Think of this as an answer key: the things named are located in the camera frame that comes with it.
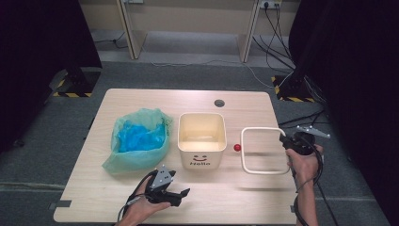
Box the hand-held gripper cable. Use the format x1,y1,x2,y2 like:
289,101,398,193
293,135,326,226
117,169,158,222

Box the black socket cables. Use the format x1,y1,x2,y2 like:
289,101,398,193
252,3,296,72

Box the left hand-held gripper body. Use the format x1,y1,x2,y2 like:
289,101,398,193
145,164,183,206

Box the green trash bag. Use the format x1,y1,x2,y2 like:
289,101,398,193
102,107,174,175

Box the white bin ring red knobs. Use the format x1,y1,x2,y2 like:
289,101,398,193
233,126,292,176

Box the right hand-held gripper cable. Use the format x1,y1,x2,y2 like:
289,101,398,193
293,135,326,226

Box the grey tape strip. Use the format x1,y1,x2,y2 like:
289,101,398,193
48,200,72,211

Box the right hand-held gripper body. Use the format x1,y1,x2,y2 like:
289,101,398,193
286,125,331,156

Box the white trash bin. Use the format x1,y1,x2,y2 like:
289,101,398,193
177,112,228,171

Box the person's right hand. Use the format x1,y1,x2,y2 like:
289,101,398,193
285,145,324,189

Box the beige office desk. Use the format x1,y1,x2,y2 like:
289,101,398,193
78,0,302,63

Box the left hand-held gripper cable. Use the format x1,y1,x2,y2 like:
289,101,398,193
117,169,158,222

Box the person's left hand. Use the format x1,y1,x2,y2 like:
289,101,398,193
120,178,172,224

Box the white wall socket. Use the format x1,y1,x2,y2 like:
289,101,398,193
259,0,282,9

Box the black curtain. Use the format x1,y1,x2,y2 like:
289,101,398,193
0,0,103,153
288,0,399,224

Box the thin black floor cable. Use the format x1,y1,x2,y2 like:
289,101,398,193
93,31,130,50

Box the black stand base hazard stripes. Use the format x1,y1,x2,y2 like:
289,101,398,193
49,67,102,98
271,73,316,104

